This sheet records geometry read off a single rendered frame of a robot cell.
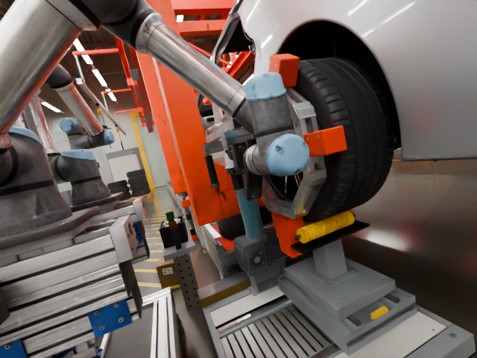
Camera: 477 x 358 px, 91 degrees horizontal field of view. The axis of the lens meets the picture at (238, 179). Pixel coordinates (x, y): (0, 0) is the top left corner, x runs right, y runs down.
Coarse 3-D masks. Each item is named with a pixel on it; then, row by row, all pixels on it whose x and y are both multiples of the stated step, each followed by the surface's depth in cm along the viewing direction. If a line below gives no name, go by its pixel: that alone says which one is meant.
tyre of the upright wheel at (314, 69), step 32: (320, 64) 80; (352, 64) 82; (320, 96) 72; (352, 96) 73; (352, 128) 71; (384, 128) 75; (352, 160) 72; (384, 160) 78; (320, 192) 84; (352, 192) 79
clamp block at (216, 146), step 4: (220, 140) 106; (204, 144) 103; (208, 144) 104; (212, 144) 104; (216, 144) 105; (220, 144) 106; (204, 148) 103; (208, 148) 104; (212, 148) 105; (216, 148) 105; (220, 148) 106; (204, 152) 104; (208, 152) 104; (212, 152) 105; (216, 152) 106
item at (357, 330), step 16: (288, 288) 117; (304, 304) 105; (384, 304) 95; (400, 304) 90; (320, 320) 95; (336, 320) 92; (352, 320) 87; (368, 320) 89; (384, 320) 88; (400, 320) 91; (336, 336) 86; (352, 336) 83; (368, 336) 85; (352, 352) 83
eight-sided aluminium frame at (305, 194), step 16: (288, 96) 76; (304, 112) 71; (304, 128) 72; (320, 160) 74; (304, 176) 76; (320, 176) 74; (272, 192) 113; (304, 192) 79; (272, 208) 107; (288, 208) 92; (304, 208) 89
